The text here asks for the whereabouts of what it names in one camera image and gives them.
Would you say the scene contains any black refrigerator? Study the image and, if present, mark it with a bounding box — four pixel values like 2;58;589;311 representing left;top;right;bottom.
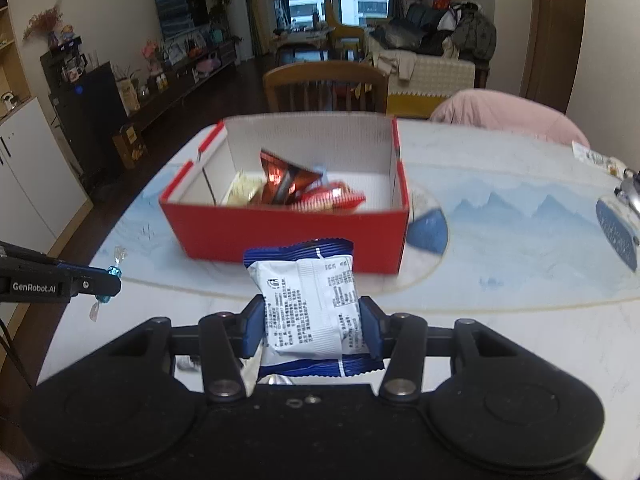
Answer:
49;63;127;192

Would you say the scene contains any wooden dining chair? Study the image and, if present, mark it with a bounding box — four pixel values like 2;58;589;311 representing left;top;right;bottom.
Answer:
262;61;388;114

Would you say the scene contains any wooden wall shelf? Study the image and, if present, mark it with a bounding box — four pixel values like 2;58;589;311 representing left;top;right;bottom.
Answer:
0;3;32;119

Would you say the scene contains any white cabinet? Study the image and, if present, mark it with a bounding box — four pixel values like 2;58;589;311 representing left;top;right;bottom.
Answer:
1;98;92;256

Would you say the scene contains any dark red snack bag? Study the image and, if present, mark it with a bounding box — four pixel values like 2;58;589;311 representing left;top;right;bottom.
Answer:
260;150;322;206

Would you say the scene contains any blue candy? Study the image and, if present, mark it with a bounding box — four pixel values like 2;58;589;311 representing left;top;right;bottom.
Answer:
89;246;127;322

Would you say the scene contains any blue white snack packet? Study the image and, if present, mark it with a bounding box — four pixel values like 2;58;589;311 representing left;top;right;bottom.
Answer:
243;238;383;378

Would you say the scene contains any sofa with white cover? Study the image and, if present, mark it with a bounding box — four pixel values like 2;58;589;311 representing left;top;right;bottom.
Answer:
367;1;497;118

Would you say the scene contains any pale yellow snack packet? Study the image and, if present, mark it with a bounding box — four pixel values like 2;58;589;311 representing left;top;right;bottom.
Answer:
224;171;266;207

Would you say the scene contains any wall television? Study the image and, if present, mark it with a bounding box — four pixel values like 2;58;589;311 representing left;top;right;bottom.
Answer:
154;0;209;40

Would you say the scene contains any yellow brown gift box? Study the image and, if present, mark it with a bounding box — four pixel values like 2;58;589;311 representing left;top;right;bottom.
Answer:
112;125;148;169

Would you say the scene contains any dark tv console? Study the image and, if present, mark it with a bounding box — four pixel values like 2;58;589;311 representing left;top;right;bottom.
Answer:
128;40;236;131

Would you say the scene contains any red cardboard box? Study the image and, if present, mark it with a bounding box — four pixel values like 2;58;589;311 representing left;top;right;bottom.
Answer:
160;112;410;274

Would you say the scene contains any red checkered snack packet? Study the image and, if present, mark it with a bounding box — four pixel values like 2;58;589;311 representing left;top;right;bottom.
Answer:
290;181;367;211

